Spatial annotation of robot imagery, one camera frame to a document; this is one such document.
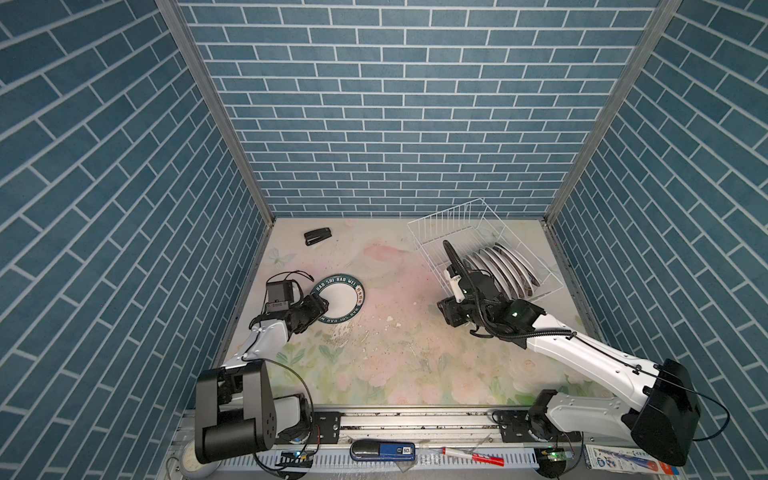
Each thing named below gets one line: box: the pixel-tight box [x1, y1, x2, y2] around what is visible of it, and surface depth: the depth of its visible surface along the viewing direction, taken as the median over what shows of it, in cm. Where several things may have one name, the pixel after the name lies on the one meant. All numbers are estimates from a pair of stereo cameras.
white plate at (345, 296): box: [310, 274, 366, 324], surface depth 98 cm
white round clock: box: [180, 439, 220, 479], surface depth 67 cm
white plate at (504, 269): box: [484, 247, 520, 299], surface depth 87 cm
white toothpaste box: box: [585, 444, 680, 476], surface depth 69 cm
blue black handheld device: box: [350, 440, 416, 461], surface depth 69 cm
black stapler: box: [304, 227, 332, 246], surface depth 117 cm
